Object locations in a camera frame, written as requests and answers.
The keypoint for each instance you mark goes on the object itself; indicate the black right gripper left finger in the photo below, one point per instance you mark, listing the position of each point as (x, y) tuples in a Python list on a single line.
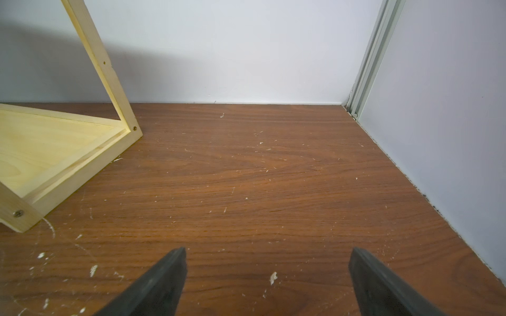
[(157, 292)]

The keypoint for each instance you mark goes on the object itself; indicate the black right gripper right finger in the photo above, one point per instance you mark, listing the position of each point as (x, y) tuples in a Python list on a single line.
[(380, 291)]

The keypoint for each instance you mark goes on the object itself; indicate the light wooden two-tier shelf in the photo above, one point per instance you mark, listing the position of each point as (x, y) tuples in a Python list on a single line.
[(64, 112)]

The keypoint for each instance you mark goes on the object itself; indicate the aluminium frame corner post right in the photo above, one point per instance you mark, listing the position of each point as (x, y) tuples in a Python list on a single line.
[(388, 16)]

